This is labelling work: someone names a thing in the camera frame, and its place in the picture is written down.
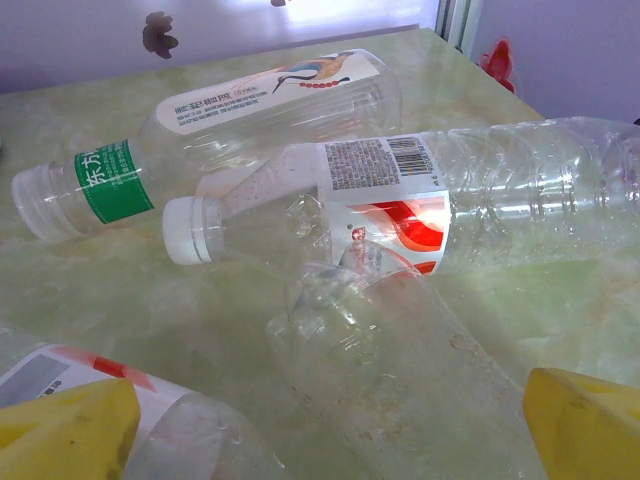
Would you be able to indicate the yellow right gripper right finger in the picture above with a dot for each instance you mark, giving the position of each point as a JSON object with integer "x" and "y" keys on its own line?
{"x": 590, "y": 430}

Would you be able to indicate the clear unlabelled crumpled bottle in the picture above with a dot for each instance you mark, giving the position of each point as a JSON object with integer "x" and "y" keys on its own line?
{"x": 390, "y": 360}

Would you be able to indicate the aluminium frame post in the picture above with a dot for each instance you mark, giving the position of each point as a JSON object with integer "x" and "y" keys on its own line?
{"x": 457, "y": 25}

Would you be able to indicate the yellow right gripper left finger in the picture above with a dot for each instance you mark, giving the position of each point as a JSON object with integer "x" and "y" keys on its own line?
{"x": 65, "y": 435}

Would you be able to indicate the clear bottle bird label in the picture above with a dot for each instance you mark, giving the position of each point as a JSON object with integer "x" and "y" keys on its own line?
{"x": 225, "y": 107}

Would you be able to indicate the clear bottle red-white label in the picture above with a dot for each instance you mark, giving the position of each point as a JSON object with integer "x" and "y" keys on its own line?
{"x": 200, "y": 430}
{"x": 500, "y": 190}

